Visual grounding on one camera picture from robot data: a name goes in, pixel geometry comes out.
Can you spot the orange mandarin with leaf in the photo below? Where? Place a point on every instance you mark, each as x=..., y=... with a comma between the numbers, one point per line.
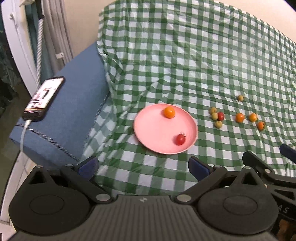
x=261, y=125

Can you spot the grey curtain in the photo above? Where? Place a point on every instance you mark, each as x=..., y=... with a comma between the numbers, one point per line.
x=57, y=38

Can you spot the pink round plate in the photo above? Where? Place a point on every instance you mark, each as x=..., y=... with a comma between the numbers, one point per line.
x=158, y=133

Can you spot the orange kumquat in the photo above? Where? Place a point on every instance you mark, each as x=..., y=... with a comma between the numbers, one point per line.
x=169, y=112
x=252, y=117

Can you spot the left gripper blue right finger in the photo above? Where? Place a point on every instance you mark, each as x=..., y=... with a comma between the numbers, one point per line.
x=208, y=179

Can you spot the white door frame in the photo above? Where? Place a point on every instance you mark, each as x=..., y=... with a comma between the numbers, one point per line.
x=17, y=34

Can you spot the red cherry tomato with stem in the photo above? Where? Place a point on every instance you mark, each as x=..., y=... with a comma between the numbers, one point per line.
x=180, y=139

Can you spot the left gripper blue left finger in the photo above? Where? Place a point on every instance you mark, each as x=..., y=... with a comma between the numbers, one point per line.
x=79, y=177

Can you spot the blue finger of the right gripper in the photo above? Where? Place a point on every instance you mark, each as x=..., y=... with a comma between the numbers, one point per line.
x=288, y=152
x=261, y=168

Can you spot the green white checkered tablecloth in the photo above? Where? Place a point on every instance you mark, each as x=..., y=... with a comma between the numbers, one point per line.
x=195, y=55

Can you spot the black smartphone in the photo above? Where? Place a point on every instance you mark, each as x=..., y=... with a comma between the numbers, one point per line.
x=41, y=100

